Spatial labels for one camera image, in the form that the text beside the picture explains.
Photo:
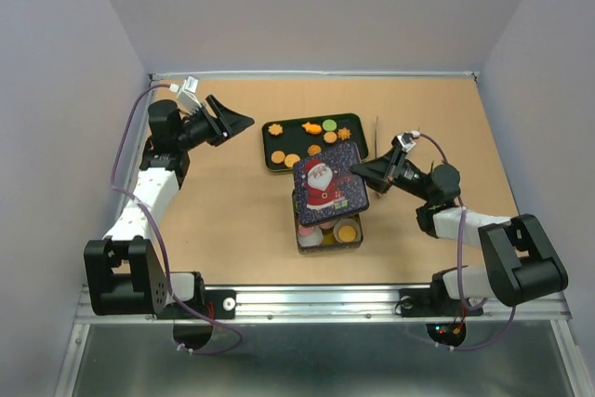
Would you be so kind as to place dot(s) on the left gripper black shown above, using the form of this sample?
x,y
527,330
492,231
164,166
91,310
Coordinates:
x,y
229,122

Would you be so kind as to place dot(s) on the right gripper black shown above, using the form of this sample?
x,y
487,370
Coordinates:
x,y
388,169

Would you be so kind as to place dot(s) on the metal tongs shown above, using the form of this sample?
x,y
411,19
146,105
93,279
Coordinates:
x,y
376,145

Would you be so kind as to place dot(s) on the gold tin lid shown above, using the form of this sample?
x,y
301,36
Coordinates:
x,y
325,189

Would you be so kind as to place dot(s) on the orange round cookie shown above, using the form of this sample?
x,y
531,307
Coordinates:
x,y
277,157
330,137
346,233
291,159

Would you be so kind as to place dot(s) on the gold cookie tin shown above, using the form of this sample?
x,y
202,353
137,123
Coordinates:
x,y
329,243

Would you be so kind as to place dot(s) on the pink cookie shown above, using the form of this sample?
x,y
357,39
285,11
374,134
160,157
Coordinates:
x,y
305,231

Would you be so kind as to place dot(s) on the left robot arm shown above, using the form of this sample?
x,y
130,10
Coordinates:
x,y
127,270

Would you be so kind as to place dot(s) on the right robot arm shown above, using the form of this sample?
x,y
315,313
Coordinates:
x,y
520,263

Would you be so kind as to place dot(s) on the orange flower cookie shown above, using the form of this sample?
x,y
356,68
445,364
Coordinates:
x,y
275,130

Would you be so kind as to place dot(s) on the white paper cup bottom-right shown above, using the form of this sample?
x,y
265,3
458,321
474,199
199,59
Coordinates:
x,y
348,221

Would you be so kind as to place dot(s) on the orange star cookie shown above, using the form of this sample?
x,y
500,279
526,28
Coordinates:
x,y
343,133

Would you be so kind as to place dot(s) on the black cookie tray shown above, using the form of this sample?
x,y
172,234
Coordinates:
x,y
295,140

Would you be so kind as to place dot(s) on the orange swirl cookie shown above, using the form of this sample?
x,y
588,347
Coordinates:
x,y
314,149

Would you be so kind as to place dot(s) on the orange round cookie bottom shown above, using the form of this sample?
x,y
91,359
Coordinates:
x,y
291,159

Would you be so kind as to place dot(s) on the green cookie lower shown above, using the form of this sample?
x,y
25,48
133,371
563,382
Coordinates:
x,y
329,125

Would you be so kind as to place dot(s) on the orange bear cookie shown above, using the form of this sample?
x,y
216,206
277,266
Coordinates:
x,y
312,128

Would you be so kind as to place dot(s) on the white paper cup bottom-left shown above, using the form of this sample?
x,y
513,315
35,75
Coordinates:
x,y
312,240

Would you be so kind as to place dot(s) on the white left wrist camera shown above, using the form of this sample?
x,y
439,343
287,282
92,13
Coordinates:
x,y
186,94

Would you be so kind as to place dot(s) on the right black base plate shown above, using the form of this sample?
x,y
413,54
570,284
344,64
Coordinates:
x,y
432,301

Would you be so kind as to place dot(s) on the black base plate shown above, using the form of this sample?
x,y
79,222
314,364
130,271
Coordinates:
x,y
432,301
218,304

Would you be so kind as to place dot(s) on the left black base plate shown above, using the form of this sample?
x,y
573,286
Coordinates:
x,y
218,304

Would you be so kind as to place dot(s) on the aluminium front rail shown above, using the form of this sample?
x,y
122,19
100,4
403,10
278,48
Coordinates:
x,y
326,304

